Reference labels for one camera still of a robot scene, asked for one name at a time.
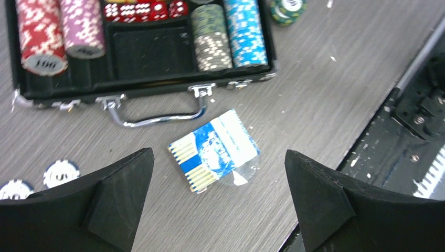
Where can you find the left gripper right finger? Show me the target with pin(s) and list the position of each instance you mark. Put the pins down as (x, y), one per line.
(339, 213)

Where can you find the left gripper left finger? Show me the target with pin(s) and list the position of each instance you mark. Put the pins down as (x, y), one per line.
(99, 211)

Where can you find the blue playing card deck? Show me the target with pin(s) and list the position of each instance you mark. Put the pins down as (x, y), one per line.
(220, 150)

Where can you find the black poker chip case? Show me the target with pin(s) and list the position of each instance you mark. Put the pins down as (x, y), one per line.
(141, 59)

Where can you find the purple poker chip stack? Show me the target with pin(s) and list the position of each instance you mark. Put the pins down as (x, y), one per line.
(82, 28)

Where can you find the red die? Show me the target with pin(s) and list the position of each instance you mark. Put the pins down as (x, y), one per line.
(142, 11)
(111, 12)
(178, 8)
(159, 11)
(127, 13)

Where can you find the blue white chip lower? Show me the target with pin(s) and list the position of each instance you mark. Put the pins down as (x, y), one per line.
(16, 189)

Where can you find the red poker chip stack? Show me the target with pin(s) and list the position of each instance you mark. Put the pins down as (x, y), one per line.
(41, 37)

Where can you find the grey camo chip stack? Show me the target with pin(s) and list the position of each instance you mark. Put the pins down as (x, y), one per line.
(211, 41)

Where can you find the light blue chip stack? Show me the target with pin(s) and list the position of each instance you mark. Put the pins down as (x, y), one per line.
(245, 33)

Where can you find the dark green chip pile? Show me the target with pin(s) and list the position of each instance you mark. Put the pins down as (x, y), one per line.
(287, 12)

